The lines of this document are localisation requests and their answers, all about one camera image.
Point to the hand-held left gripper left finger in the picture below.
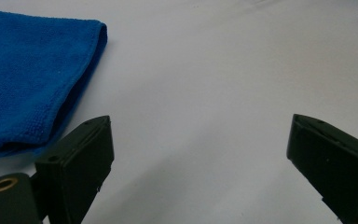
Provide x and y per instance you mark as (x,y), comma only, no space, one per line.
(74,168)

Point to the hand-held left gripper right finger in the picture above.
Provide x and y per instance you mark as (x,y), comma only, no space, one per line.
(335,165)

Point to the blue microfibre cloth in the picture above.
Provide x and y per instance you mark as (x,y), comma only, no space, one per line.
(28,77)

